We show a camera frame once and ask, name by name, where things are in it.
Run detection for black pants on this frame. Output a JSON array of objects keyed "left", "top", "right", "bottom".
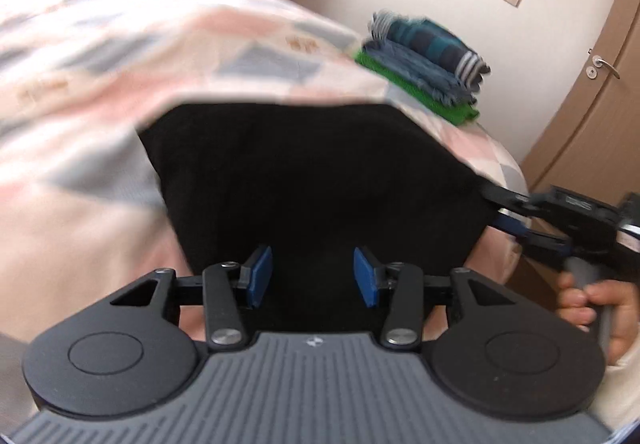
[{"left": 139, "top": 103, "right": 497, "bottom": 334}]

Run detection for white sleeve right forearm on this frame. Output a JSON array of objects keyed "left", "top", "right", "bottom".
[{"left": 591, "top": 350, "right": 639, "bottom": 430}]

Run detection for person's right hand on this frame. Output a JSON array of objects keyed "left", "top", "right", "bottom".
[{"left": 556, "top": 272, "right": 639, "bottom": 365}]

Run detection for green folded garment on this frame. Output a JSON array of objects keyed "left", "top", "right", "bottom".
[{"left": 355, "top": 51, "right": 480, "bottom": 126}]

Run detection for wooden door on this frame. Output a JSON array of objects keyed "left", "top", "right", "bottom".
[{"left": 521, "top": 0, "right": 639, "bottom": 204}]

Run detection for striped blue folded garment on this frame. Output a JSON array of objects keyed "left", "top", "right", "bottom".
[{"left": 368, "top": 10, "right": 491, "bottom": 90}]

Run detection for checkered pink grey quilt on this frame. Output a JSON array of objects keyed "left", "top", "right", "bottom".
[{"left": 0, "top": 0, "right": 528, "bottom": 425}]

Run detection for silver door handle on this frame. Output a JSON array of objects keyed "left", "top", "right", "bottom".
[{"left": 585, "top": 54, "right": 620, "bottom": 80}]

